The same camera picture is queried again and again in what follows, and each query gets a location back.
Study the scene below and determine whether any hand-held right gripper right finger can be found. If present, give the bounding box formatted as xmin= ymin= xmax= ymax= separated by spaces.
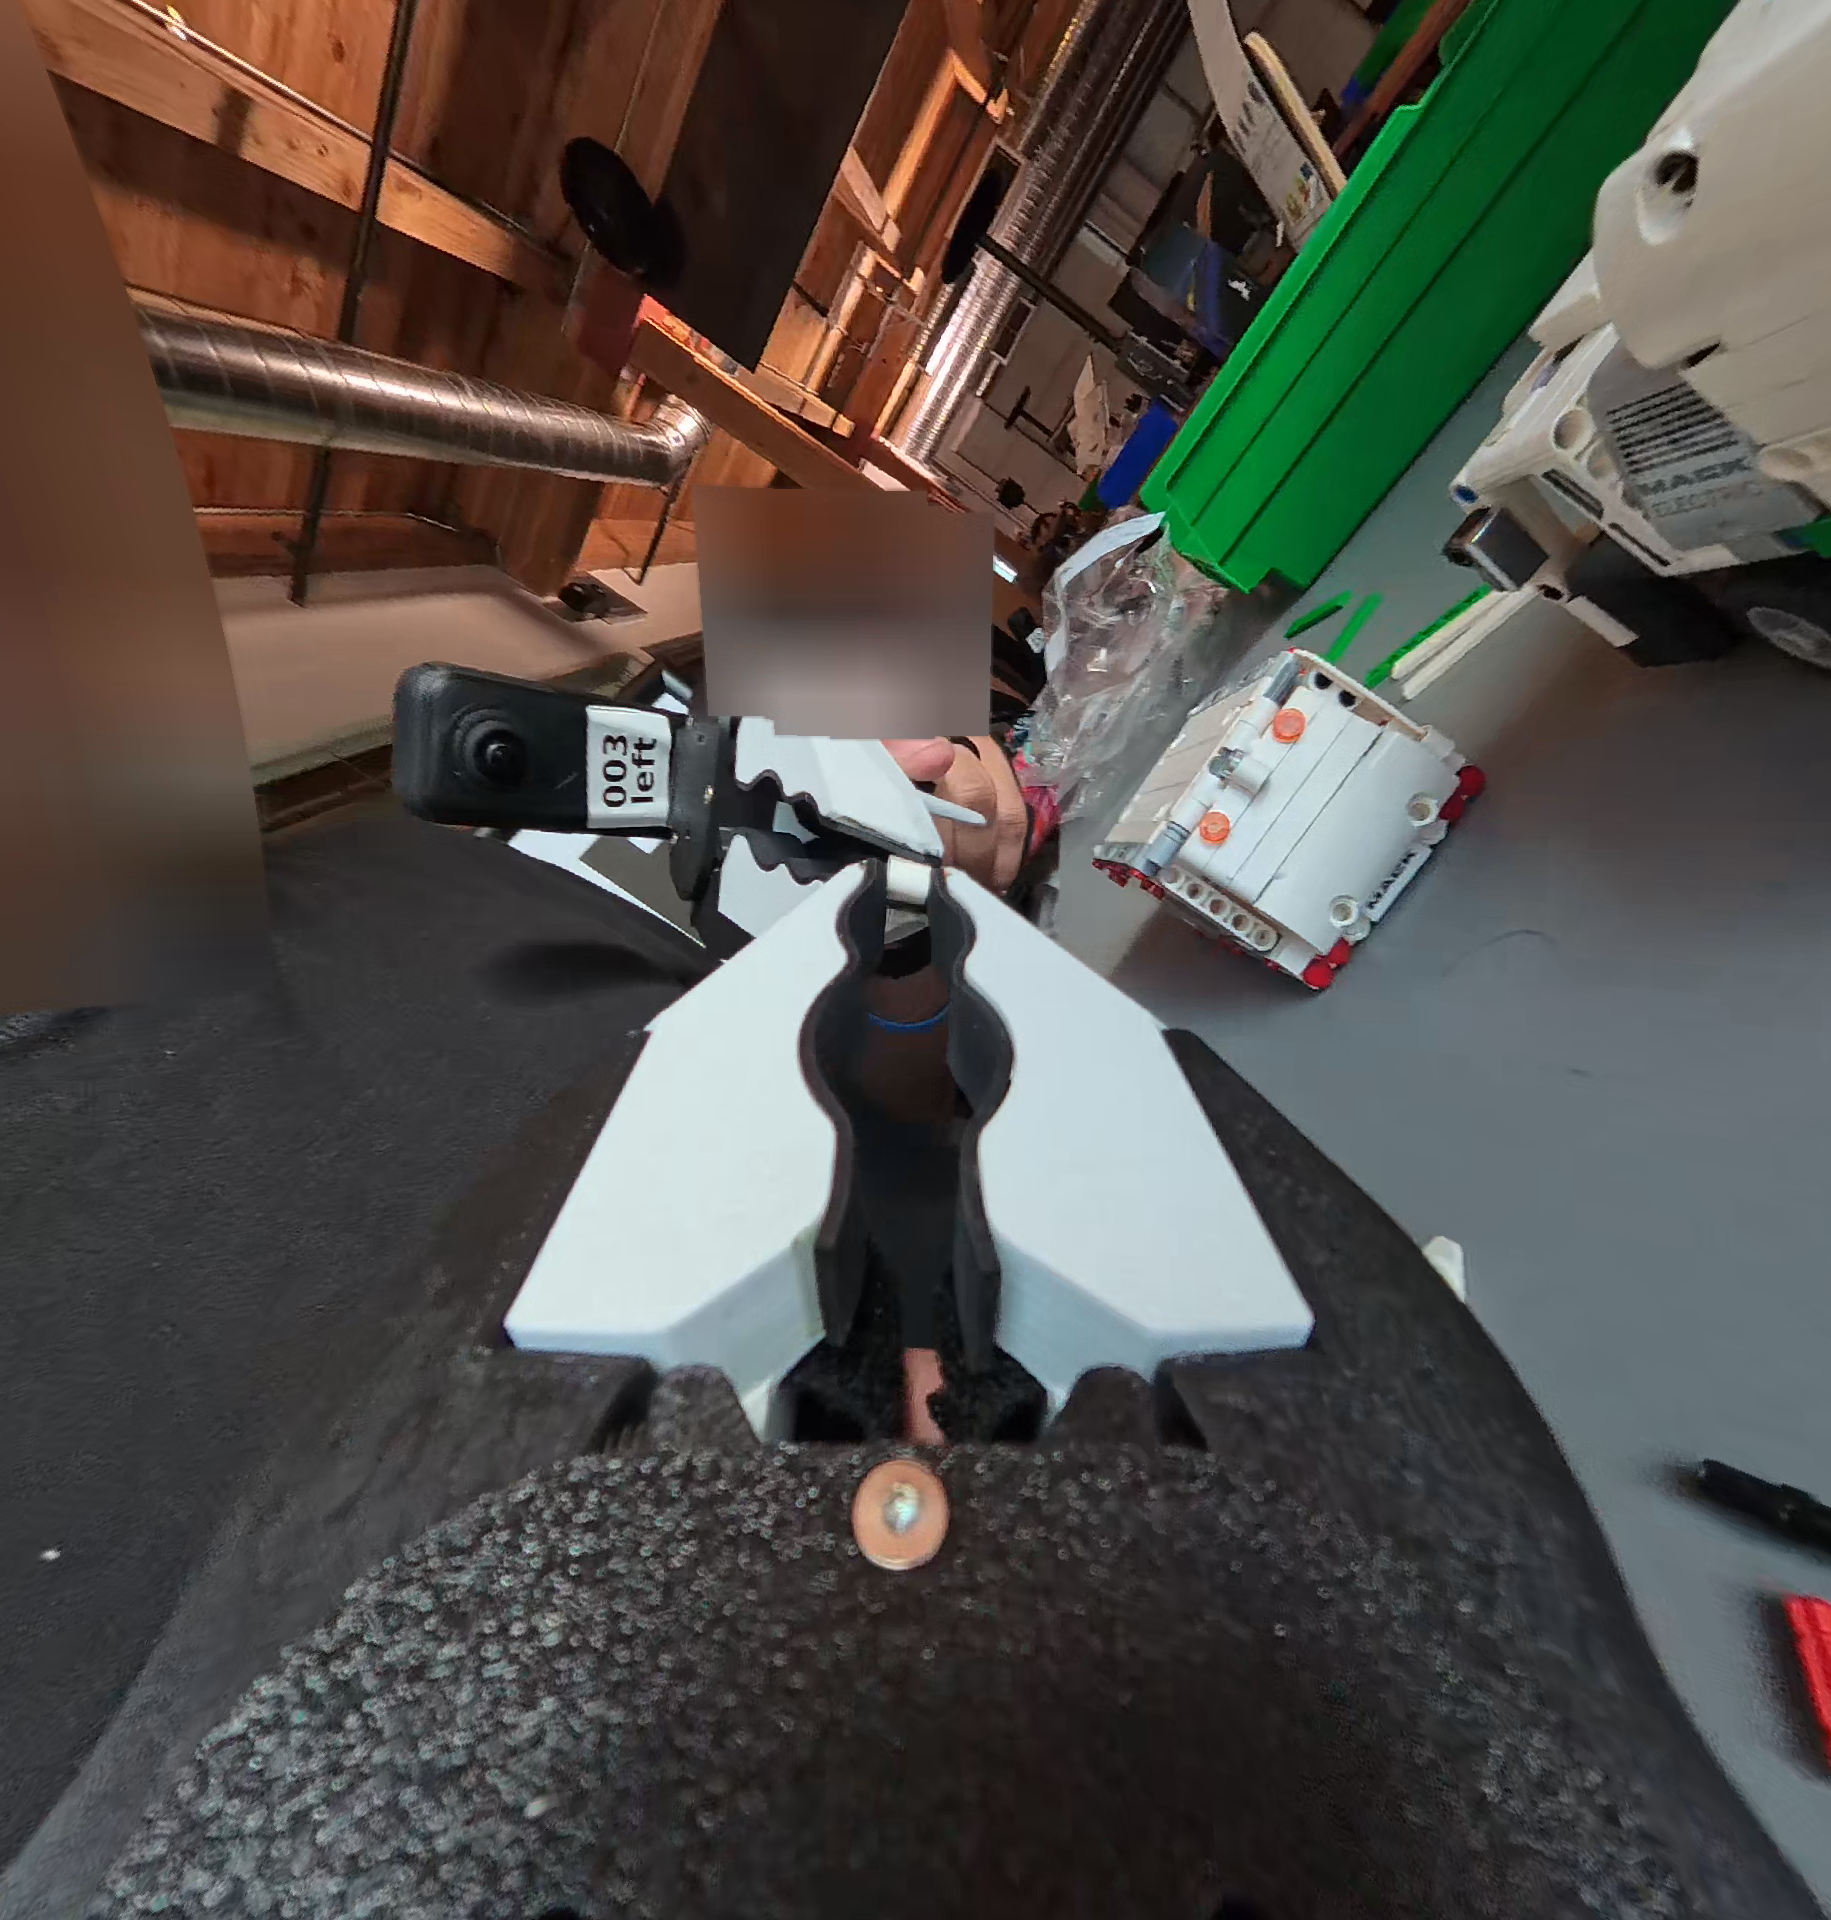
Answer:
xmin=932 ymin=867 xmax=1317 ymax=1425

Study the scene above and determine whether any white lego truck container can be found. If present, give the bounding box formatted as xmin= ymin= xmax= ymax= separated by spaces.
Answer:
xmin=1091 ymin=648 xmax=1489 ymax=995

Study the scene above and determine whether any white and green lego truck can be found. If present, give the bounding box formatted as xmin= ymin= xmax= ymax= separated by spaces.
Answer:
xmin=1443 ymin=0 xmax=1831 ymax=676

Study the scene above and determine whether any black marker pen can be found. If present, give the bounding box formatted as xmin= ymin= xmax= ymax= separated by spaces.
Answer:
xmin=1695 ymin=1456 xmax=1831 ymax=1576

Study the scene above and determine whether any white long lego beam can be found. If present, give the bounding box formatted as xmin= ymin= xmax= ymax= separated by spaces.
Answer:
xmin=1398 ymin=584 xmax=1541 ymax=701

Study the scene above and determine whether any blue bin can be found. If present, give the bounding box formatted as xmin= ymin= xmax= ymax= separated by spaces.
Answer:
xmin=1102 ymin=396 xmax=1195 ymax=521

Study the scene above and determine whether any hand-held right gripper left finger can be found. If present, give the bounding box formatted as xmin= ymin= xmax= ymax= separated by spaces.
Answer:
xmin=501 ymin=862 xmax=874 ymax=1444

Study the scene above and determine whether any silver ventilation duct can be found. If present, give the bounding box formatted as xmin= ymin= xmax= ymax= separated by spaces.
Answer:
xmin=886 ymin=0 xmax=1157 ymax=473
xmin=134 ymin=291 xmax=714 ymax=494

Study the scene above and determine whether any green plastic bin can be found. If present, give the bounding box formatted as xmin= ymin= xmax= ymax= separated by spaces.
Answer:
xmin=1141 ymin=0 xmax=1749 ymax=596

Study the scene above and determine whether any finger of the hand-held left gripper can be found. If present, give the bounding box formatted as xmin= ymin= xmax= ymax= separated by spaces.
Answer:
xmin=715 ymin=720 xmax=950 ymax=867
xmin=709 ymin=833 xmax=858 ymax=965

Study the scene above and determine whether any long green lego piece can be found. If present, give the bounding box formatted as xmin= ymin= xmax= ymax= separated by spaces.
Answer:
xmin=1365 ymin=592 xmax=1495 ymax=686

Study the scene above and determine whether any black hanging panel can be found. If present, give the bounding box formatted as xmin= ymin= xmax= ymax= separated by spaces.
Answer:
xmin=655 ymin=0 xmax=917 ymax=378

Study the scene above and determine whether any black round ceiling fixture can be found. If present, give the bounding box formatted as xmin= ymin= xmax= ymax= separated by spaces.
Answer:
xmin=562 ymin=136 xmax=689 ymax=288

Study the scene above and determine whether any clear plastic bag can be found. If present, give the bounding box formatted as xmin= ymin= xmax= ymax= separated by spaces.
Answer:
xmin=1030 ymin=509 xmax=1314 ymax=864

